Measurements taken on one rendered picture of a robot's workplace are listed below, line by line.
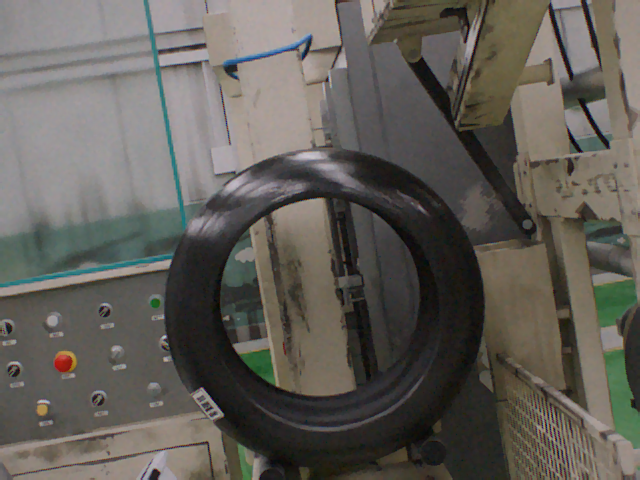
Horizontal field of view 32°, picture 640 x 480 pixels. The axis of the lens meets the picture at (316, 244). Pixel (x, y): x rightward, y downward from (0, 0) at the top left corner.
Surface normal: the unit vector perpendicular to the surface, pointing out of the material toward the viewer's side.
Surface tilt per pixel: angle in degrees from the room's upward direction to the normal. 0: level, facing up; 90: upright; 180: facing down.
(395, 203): 82
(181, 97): 90
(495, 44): 162
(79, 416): 90
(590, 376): 90
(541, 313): 90
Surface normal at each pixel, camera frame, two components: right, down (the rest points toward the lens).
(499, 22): 0.17, 0.95
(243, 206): -0.07, -0.10
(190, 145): 0.18, 0.02
